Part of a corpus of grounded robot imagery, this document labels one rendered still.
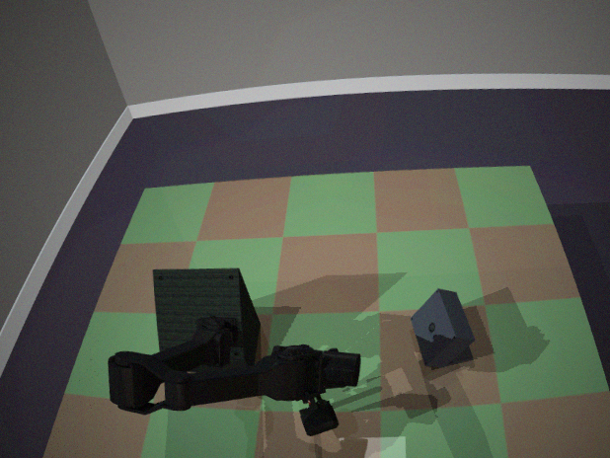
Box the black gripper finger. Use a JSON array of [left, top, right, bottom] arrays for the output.
[[299, 401, 330, 416]]

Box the black square panel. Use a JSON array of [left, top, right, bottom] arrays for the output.
[[411, 288, 475, 368]]

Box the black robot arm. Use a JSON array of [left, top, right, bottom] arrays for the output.
[[108, 315, 361, 416]]

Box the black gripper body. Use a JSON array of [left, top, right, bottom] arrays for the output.
[[296, 395, 339, 436]]

